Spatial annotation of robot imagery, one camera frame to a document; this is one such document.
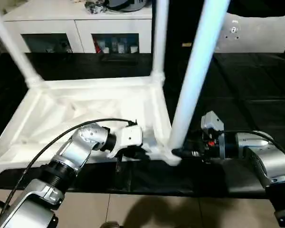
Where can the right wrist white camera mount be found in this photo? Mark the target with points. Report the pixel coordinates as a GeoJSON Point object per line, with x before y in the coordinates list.
{"type": "Point", "coordinates": [211, 121]}

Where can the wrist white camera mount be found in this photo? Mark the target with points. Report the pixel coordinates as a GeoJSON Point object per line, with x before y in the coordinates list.
{"type": "Point", "coordinates": [211, 121]}
{"type": "Point", "coordinates": [130, 137]}

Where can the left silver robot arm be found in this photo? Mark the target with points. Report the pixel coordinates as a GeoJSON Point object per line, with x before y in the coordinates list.
{"type": "Point", "coordinates": [73, 152]}

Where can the red bottle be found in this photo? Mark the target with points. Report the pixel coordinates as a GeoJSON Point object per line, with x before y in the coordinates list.
{"type": "Point", "coordinates": [99, 46]}

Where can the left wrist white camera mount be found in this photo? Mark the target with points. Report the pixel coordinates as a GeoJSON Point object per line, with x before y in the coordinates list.
{"type": "Point", "coordinates": [130, 137]}

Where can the white sideboard with glass doors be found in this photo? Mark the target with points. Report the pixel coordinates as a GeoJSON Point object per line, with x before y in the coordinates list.
{"type": "Point", "coordinates": [85, 21]}

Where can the black tangled item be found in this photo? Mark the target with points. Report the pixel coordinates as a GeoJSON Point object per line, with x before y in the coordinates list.
{"type": "Point", "coordinates": [95, 7]}

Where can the white cup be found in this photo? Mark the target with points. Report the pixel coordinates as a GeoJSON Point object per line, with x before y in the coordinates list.
{"type": "Point", "coordinates": [106, 50]}
{"type": "Point", "coordinates": [133, 49]}

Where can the white plastic table top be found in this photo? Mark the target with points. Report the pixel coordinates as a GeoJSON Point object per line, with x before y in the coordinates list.
{"type": "Point", "coordinates": [61, 99]}

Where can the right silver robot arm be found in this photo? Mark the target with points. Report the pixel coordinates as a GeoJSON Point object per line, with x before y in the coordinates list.
{"type": "Point", "coordinates": [268, 156]}

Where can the white plastic table leg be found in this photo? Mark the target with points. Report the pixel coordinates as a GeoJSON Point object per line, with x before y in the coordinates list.
{"type": "Point", "coordinates": [160, 35]}
{"type": "Point", "coordinates": [199, 59]}
{"type": "Point", "coordinates": [16, 52]}

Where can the black cabinet with orange label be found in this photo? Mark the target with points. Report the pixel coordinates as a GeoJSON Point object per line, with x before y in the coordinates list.
{"type": "Point", "coordinates": [180, 23]}

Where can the black work surface mat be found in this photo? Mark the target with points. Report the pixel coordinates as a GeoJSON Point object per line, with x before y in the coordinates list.
{"type": "Point", "coordinates": [251, 95]}

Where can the grey pillow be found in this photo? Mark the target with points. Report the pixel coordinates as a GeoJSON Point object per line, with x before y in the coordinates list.
{"type": "Point", "coordinates": [259, 35]}

